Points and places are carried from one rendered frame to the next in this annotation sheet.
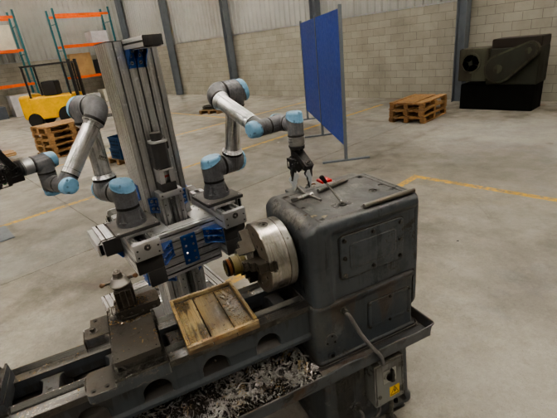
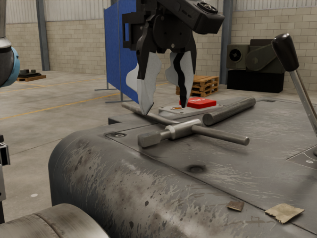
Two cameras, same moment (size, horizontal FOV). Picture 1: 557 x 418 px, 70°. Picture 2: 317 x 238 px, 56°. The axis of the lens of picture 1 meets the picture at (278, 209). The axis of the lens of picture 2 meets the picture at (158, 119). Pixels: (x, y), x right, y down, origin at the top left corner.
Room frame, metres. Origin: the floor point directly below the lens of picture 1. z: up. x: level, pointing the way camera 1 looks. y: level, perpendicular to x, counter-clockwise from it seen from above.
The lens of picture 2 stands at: (1.33, 0.02, 1.39)
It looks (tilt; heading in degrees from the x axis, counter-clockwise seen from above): 14 degrees down; 344
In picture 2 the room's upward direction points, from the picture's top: straight up
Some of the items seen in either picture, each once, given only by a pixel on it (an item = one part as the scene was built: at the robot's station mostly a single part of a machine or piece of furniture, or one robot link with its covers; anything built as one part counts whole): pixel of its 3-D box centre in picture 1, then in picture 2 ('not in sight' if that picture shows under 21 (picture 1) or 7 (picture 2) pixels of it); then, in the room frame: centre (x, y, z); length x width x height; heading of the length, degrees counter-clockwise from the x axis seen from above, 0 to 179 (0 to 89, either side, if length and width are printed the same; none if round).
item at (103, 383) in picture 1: (123, 343); not in sight; (1.29, 0.68, 0.90); 0.47 x 0.30 x 0.06; 23
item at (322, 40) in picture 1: (318, 78); (120, 52); (8.40, -1.13, 1.18); 4.12 x 0.80 x 2.35; 3
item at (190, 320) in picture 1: (212, 313); not in sight; (1.43, 0.34, 0.89); 0.36 x 0.30 x 0.04; 23
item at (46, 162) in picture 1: (43, 162); not in sight; (1.77, 1.03, 1.56); 0.11 x 0.08 x 0.09; 144
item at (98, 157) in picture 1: (96, 150); not in sight; (1.98, 0.87, 1.54); 0.15 x 0.12 x 0.55; 54
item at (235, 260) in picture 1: (235, 264); not in sight; (1.48, 0.21, 1.08); 0.09 x 0.09 x 0.09; 23
